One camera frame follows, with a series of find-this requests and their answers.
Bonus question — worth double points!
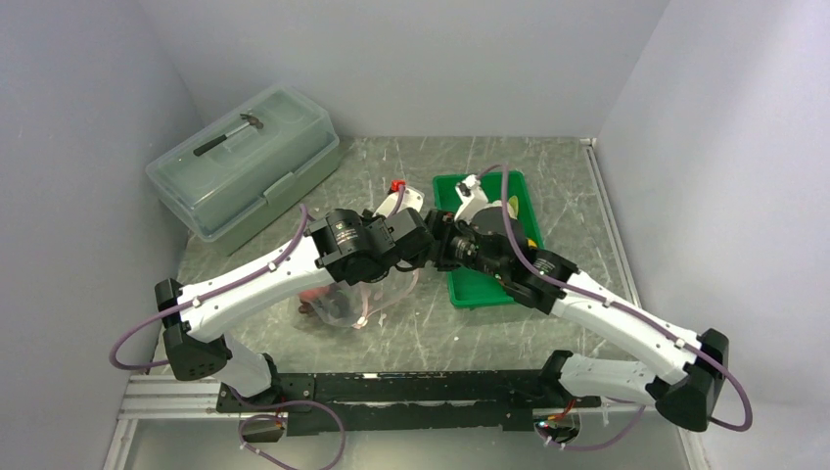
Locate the green plastic tray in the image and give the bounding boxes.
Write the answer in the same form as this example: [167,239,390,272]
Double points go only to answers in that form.
[433,170,544,308]

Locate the clear plastic storage box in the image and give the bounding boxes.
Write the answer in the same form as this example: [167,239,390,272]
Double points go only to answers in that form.
[146,84,340,243]

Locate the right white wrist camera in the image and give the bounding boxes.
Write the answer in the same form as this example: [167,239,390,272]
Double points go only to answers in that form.
[454,174,490,222]

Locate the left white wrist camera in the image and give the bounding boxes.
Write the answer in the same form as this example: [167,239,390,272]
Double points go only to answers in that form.
[373,179,425,217]

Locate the clear zip top bag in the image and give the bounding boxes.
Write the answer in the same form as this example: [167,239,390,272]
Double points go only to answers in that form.
[298,269,419,329]

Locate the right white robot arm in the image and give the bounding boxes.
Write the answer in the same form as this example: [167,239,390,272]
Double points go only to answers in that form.
[426,208,728,432]

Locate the purple cable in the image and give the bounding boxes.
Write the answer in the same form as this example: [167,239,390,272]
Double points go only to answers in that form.
[109,203,314,372]
[476,162,755,453]

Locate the dark red grape bunch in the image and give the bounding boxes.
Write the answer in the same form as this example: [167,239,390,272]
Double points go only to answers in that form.
[315,286,354,325]

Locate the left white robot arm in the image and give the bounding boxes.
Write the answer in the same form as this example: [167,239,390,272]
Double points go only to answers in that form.
[162,209,436,411]

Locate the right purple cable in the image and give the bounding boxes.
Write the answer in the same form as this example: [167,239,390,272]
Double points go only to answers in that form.
[476,162,755,453]

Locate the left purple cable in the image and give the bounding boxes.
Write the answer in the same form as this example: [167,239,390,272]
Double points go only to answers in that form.
[109,203,314,372]

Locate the pink peach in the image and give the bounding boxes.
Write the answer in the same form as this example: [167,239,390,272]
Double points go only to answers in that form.
[298,287,328,304]

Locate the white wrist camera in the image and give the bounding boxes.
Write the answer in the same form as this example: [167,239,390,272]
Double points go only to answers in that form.
[373,179,425,217]
[454,174,490,222]

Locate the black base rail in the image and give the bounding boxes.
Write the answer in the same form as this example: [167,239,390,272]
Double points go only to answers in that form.
[216,369,600,437]

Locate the black handled hammer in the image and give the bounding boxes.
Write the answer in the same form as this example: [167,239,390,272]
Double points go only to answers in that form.
[193,114,264,157]

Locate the white cauliflower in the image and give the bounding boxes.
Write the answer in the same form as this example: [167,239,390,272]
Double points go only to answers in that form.
[507,196,520,219]

